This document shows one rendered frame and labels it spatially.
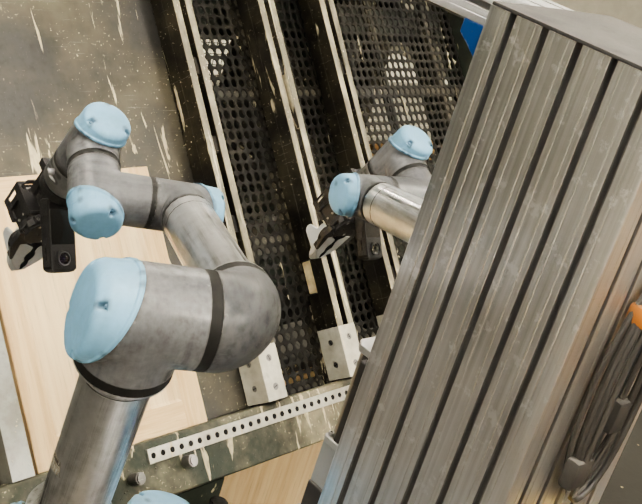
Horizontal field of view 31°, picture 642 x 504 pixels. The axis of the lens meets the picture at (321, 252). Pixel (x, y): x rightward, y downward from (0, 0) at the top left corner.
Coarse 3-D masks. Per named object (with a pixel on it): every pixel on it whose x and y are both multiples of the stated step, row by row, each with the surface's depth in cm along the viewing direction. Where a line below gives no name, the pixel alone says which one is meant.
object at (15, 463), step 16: (0, 336) 213; (0, 352) 212; (0, 368) 211; (0, 384) 211; (0, 400) 210; (16, 400) 212; (0, 416) 209; (16, 416) 212; (0, 432) 209; (16, 432) 211; (0, 448) 209; (16, 448) 210; (0, 464) 210; (16, 464) 209; (32, 464) 212; (0, 480) 211; (16, 480) 209
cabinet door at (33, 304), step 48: (0, 192) 222; (0, 240) 220; (96, 240) 237; (144, 240) 246; (0, 288) 218; (48, 288) 226; (48, 336) 223; (48, 384) 221; (192, 384) 247; (48, 432) 218; (144, 432) 235
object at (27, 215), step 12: (36, 180) 176; (12, 192) 178; (24, 192) 176; (36, 192) 177; (48, 192) 171; (12, 204) 180; (24, 204) 176; (36, 204) 176; (60, 204) 172; (12, 216) 179; (24, 216) 177; (36, 216) 175; (24, 228) 176; (36, 228) 175; (36, 240) 178
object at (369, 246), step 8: (360, 224) 220; (368, 224) 220; (360, 232) 220; (368, 232) 220; (376, 232) 221; (360, 240) 220; (368, 240) 219; (376, 240) 221; (360, 248) 220; (368, 248) 219; (376, 248) 220; (360, 256) 220; (368, 256) 219; (376, 256) 221
